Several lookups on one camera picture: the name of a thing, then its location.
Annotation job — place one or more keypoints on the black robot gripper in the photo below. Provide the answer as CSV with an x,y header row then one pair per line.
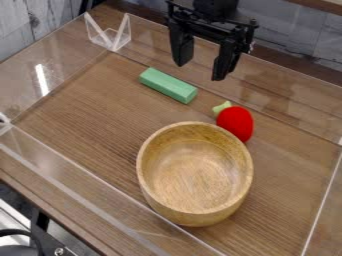
x,y
213,20

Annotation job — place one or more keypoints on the red plush strawberry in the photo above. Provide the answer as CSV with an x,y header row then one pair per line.
x,y
235,119

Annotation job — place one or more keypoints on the green rectangular block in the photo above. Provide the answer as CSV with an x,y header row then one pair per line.
x,y
169,86

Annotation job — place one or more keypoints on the round wooden bowl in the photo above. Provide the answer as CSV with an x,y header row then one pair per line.
x,y
195,173

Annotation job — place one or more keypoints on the clear acrylic tray enclosure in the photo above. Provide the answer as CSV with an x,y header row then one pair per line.
x,y
79,114

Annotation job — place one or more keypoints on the black table leg bracket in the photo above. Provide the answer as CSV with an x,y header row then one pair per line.
x,y
50,246

